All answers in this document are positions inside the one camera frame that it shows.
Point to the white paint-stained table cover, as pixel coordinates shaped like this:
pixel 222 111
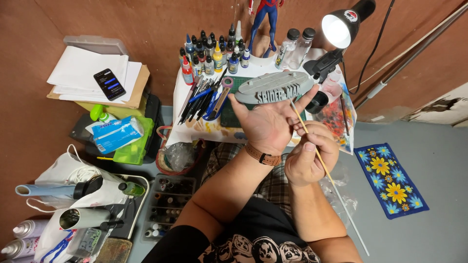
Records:
pixel 182 128

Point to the white tote bag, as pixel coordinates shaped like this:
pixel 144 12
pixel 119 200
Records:
pixel 62 175

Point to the silver white can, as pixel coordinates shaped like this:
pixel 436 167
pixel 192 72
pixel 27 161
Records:
pixel 87 218

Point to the light blue tube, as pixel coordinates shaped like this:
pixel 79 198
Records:
pixel 44 191

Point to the clear plastic case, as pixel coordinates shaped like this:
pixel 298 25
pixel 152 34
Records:
pixel 95 44

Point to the gray lettered figure base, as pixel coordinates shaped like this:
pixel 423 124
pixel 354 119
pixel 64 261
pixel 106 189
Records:
pixel 274 84

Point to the clear paint organizer box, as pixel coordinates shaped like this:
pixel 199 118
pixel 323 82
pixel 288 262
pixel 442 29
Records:
pixel 168 208

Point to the black cylinder cap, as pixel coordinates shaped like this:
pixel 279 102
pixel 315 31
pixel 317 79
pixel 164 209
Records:
pixel 87 187

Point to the black printed t-shirt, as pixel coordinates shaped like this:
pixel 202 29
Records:
pixel 263 222

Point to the stack of white papers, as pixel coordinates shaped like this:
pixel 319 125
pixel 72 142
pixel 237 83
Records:
pixel 76 73

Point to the cluster of small paint bottles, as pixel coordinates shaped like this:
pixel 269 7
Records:
pixel 208 54

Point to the crumpled clear plastic bag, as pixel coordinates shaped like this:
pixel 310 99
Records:
pixel 179 155

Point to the large clear plastic bag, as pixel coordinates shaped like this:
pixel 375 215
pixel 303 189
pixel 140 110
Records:
pixel 345 199

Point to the person's right hand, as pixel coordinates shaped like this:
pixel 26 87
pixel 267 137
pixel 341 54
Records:
pixel 310 164

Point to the paint-stained palette sheet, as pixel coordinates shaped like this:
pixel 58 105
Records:
pixel 334 122

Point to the person's left hand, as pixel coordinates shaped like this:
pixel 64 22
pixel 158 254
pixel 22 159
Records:
pixel 268 126

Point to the green cutting mat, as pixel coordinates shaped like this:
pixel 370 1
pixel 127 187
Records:
pixel 230 117

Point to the plaid shorts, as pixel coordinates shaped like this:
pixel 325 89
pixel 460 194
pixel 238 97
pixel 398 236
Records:
pixel 272 186

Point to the blue tissue pack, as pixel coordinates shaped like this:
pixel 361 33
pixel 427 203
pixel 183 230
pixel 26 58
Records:
pixel 113 134

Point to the brown paper envelope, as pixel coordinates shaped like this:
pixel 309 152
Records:
pixel 140 91

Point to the red-rimmed woven basket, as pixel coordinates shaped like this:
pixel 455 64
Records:
pixel 161 164

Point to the green plastic box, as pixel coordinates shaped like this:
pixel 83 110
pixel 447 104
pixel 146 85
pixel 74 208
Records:
pixel 135 153

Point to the red and blue superhero figure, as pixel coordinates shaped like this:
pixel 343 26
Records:
pixel 268 12

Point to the white pink spray can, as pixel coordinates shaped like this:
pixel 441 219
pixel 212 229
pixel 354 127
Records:
pixel 31 228
pixel 20 248

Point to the thin black paintbrush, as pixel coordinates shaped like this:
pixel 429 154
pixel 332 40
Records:
pixel 344 115

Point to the wooden block brush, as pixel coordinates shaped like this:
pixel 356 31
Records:
pixel 113 251

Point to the white bag with blue print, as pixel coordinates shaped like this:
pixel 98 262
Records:
pixel 51 243

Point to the black carry case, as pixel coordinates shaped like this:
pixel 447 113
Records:
pixel 154 109

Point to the black smartphone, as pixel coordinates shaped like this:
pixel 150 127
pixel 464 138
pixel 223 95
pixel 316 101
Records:
pixel 109 84

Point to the white round figure stand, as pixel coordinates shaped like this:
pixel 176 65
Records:
pixel 261 61

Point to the green glass bottle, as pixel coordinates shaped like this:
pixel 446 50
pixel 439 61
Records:
pixel 132 189

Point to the green-capped white bottle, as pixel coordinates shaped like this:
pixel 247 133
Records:
pixel 97 111

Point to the bunch of pens and brushes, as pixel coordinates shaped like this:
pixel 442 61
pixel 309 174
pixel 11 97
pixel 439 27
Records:
pixel 199 102

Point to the clear bottle with black cap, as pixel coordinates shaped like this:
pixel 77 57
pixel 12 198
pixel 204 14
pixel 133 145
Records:
pixel 283 53
pixel 301 51

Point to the small black cup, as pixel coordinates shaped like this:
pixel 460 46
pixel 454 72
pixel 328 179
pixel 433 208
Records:
pixel 317 104

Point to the purple tape roll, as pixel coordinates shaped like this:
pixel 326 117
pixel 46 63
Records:
pixel 227 82

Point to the gray wall pipe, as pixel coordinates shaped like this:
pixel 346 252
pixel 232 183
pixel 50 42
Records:
pixel 420 51

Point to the blue floral floor mat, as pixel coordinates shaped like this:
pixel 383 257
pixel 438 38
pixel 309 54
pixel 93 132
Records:
pixel 391 181

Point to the black desk lamp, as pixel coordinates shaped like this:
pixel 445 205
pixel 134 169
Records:
pixel 347 23

